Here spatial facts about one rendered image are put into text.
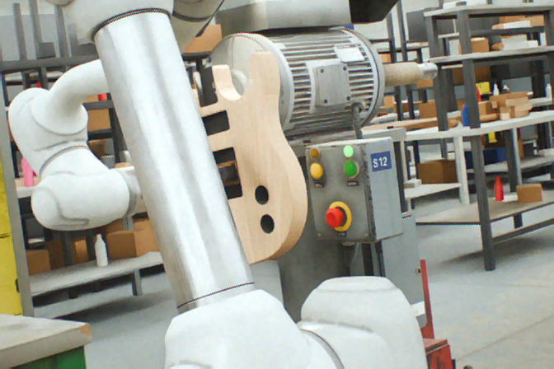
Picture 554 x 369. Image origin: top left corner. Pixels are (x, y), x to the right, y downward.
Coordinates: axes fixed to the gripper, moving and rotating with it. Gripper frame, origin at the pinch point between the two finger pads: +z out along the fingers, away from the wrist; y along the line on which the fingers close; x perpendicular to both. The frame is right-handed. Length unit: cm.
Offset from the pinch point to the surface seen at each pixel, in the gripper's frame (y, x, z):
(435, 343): 3, -47, 53
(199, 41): -472, 132, 440
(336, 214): 14.4, -12.2, 15.4
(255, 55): 15.4, 20.6, 1.0
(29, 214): -478, 17, 255
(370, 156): 22.3, -2.4, 19.7
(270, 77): 16.4, 16.1, 2.7
